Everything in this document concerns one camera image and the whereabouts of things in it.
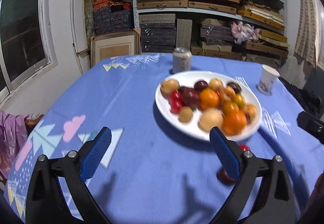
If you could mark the dark purple persimmon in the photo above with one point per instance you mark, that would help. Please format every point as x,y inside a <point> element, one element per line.
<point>224,178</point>

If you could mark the small dark purple fruit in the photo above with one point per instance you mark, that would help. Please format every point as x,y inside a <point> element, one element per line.
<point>182,89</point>

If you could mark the large dark red plum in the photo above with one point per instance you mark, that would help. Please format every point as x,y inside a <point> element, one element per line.
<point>190,98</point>

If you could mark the small striped yellow fruit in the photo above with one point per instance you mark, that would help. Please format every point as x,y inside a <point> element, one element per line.
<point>216,84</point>

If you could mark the small brown longan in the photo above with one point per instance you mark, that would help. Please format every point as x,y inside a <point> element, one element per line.
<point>185,115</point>

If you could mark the blue patterned tablecloth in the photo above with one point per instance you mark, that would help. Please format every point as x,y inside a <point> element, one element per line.
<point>156,173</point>

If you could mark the dark maroon small fruit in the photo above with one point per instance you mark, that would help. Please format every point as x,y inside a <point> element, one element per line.
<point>237,89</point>

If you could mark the black chair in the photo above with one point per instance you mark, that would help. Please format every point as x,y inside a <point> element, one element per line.
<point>309,101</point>

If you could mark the small red cherry tomato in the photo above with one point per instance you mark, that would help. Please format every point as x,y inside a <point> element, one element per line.
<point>244,147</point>

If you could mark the striped orange round fruit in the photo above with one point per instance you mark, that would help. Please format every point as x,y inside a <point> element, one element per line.
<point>229,92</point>

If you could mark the window frame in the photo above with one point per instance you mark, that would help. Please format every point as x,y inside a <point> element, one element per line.
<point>27,47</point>

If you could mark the orange mandarin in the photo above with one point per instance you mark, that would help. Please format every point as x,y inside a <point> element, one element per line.
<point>208,99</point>

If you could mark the large orange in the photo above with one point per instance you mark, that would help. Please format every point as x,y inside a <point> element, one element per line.
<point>234,123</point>

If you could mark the pink cloth bundle on shelf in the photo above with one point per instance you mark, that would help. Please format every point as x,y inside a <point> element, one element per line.
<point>243,32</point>

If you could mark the white paper cup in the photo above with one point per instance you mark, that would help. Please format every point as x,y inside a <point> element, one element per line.
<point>269,76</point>

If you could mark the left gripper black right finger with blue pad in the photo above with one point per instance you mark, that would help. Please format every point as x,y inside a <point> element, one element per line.
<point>274,202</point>

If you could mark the cardboard framed panel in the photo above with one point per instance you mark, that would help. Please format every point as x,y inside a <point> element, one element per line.
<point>122,43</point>

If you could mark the red cherry tomato on plate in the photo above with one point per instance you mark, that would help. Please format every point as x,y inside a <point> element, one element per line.
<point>175,96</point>

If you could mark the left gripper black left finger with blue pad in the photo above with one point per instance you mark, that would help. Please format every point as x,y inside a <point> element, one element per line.
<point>45,201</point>

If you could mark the silver beverage can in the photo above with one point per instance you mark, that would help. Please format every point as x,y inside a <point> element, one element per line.
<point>182,59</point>

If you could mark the yellow cherry tomato on plate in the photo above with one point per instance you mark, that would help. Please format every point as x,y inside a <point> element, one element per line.
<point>239,100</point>

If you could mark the yellow striped pepino melon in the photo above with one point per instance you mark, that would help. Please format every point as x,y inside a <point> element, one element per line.
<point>210,118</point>

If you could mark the orange yellow tomato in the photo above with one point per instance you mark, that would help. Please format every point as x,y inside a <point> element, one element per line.
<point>228,107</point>

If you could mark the white oval plate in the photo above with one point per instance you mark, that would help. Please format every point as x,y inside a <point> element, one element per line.
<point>188,78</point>

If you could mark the metal storage shelf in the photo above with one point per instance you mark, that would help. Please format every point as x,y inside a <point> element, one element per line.
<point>203,26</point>

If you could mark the tan round fruit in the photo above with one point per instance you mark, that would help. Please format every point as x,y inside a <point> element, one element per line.
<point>167,87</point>

